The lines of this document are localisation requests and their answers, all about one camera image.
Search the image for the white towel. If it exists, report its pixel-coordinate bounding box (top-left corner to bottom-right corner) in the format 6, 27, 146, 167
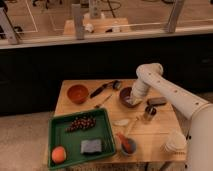
127, 97, 141, 106

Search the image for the thin black utensil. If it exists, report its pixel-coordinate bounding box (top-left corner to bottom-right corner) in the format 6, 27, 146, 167
94, 94, 113, 108

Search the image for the purple bowl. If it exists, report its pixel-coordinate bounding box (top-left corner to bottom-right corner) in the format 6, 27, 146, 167
119, 87, 142, 108

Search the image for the green tray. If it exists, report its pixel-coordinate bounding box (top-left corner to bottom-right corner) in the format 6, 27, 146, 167
48, 108, 116, 170

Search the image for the dark rectangular block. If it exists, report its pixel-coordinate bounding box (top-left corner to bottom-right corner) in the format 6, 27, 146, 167
147, 97, 167, 106

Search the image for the wooden table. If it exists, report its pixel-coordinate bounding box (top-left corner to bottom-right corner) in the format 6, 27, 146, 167
53, 80, 186, 164

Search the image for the bunch of red grapes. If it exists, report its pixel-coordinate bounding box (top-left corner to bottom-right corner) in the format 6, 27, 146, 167
65, 117, 96, 132

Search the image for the stack of white plates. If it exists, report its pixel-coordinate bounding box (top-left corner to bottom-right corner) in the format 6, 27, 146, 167
162, 131, 187, 153

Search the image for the wooden spoon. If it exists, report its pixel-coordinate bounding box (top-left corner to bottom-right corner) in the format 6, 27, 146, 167
124, 115, 141, 136

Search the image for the orange bowl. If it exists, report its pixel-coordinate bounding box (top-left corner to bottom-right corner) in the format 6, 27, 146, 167
67, 84, 89, 104

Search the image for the orange fruit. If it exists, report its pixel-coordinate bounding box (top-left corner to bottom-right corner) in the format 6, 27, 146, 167
51, 146, 66, 164

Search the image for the grey sponge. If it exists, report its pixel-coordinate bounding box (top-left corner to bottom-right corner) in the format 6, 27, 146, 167
81, 139, 102, 154

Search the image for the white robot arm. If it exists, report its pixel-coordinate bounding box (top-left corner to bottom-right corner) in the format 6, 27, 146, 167
130, 63, 213, 171

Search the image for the metal cup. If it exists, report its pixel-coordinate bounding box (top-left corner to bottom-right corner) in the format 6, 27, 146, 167
144, 106, 157, 121

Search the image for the small blue-grey bowl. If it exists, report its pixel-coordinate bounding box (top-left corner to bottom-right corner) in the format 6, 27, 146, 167
121, 138, 137, 156

